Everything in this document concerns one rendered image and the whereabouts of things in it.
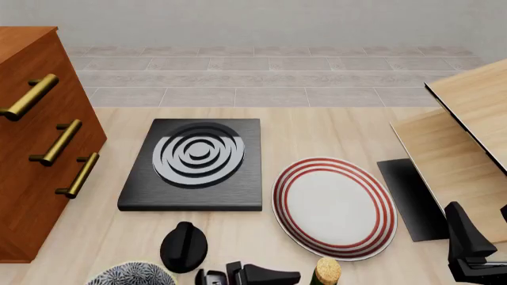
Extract long brass cabinet handle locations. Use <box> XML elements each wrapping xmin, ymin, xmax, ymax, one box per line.
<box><xmin>0</xmin><ymin>73</ymin><xmax>60</xmax><ymax>123</ymax></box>

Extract medium brass cabinet handle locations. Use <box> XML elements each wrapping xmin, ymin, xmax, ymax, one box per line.
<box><xmin>29</xmin><ymin>119</ymin><xmax>84</xmax><ymax>168</ymax></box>

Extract pale wooden rack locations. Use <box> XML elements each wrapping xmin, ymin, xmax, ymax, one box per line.
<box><xmin>375</xmin><ymin>58</ymin><xmax>507</xmax><ymax>245</ymax></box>

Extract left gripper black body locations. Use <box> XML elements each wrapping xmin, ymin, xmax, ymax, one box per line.
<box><xmin>195</xmin><ymin>260</ymin><xmax>246</xmax><ymax>285</ymax></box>

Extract short brass cabinet handle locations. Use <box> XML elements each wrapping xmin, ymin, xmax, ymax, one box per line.
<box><xmin>54</xmin><ymin>152</ymin><xmax>101</xmax><ymax>200</ymax></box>

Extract green wine bottle with cork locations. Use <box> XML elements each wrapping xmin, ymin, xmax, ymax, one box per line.
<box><xmin>314</xmin><ymin>256</ymin><xmax>343</xmax><ymax>285</ymax></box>

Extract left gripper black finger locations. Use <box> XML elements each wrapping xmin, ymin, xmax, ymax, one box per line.
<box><xmin>242</xmin><ymin>264</ymin><xmax>303</xmax><ymax>285</ymax></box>

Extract blue white patterned bowl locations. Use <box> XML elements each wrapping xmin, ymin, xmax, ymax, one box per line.
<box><xmin>84</xmin><ymin>260</ymin><xmax>177</xmax><ymax>285</ymax></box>

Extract round black stove knob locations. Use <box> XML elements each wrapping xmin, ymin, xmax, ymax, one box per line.
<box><xmin>159</xmin><ymin>221</ymin><xmax>209</xmax><ymax>275</ymax></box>

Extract flat black stove plate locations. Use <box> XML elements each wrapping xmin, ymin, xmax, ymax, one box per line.
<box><xmin>116</xmin><ymin>118</ymin><xmax>264</xmax><ymax>213</ymax></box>

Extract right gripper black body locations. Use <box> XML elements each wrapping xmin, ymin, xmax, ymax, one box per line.
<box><xmin>447</xmin><ymin>253</ymin><xmax>507</xmax><ymax>283</ymax></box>

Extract white plate with red rings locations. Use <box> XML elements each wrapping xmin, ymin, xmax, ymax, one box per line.
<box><xmin>271</xmin><ymin>157</ymin><xmax>398</xmax><ymax>263</ymax></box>

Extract brown wooden cabinet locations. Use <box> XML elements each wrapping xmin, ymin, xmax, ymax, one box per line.
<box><xmin>0</xmin><ymin>26</ymin><xmax>109</xmax><ymax>264</ymax></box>

